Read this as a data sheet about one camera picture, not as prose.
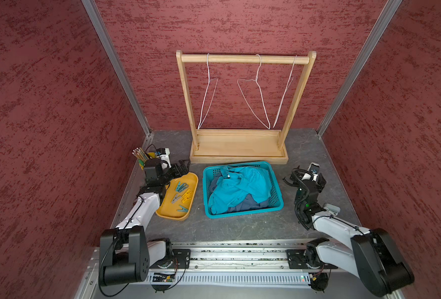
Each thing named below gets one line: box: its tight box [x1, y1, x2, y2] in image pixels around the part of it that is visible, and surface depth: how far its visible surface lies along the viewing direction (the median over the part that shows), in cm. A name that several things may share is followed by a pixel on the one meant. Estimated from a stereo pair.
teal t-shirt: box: [208, 165, 272, 215], surface depth 79 cm
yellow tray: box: [155, 171, 199, 222], surface depth 91 cm
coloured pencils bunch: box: [132, 147, 150, 162], surface depth 90 cm
